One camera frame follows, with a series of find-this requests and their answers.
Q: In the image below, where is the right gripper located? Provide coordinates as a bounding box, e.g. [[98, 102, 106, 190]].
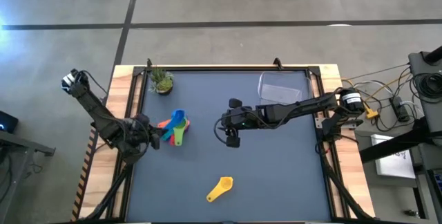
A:
[[220, 97, 259, 149]]

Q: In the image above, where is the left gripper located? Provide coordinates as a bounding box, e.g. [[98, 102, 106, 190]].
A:
[[128, 113, 162, 153]]

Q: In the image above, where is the colourful measuring spoons set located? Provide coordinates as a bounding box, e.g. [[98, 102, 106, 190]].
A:
[[157, 118, 191, 147]]

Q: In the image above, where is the teal measuring cup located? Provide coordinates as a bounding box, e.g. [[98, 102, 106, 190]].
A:
[[160, 122, 187, 142]]

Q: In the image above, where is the green measuring cup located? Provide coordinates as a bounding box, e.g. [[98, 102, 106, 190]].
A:
[[172, 118, 189, 147]]

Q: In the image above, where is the blue measuring cup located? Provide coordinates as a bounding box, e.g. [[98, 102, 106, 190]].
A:
[[165, 109, 186, 131]]

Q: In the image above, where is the yellow measuring cup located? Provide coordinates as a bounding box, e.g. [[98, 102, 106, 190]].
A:
[[206, 176, 234, 203]]

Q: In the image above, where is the clear plastic basket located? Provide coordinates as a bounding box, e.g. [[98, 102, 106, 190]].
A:
[[257, 71, 314, 107]]

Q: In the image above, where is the potted succulent plant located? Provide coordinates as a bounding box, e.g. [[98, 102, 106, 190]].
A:
[[148, 66, 175, 96]]

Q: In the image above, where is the grey-blue table mat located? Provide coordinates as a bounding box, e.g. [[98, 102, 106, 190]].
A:
[[126, 70, 332, 222]]

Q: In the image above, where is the striped hazard tape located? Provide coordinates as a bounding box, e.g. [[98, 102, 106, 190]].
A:
[[70, 129, 100, 222]]

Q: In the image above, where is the grey side table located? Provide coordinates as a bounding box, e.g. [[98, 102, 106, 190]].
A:
[[0, 130, 56, 224]]

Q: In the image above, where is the black device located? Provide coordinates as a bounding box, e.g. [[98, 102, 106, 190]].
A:
[[0, 110, 19, 134]]

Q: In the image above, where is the white box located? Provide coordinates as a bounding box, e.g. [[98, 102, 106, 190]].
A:
[[371, 133, 416, 179]]

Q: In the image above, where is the black power strip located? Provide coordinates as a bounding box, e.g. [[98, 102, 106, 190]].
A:
[[390, 95, 411, 123]]

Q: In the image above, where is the grey equipment stand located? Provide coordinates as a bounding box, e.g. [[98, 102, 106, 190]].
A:
[[407, 46, 442, 138]]

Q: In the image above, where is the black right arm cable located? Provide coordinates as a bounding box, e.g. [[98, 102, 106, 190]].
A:
[[213, 115, 231, 146]]

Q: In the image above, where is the black aluminium table frame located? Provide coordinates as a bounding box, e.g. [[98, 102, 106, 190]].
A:
[[122, 65, 342, 223]]

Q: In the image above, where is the yellow cable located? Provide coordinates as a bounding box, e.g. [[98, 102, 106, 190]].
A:
[[341, 75, 412, 115]]

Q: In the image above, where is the black cable coil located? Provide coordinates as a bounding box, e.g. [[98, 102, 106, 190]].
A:
[[410, 73, 442, 100]]

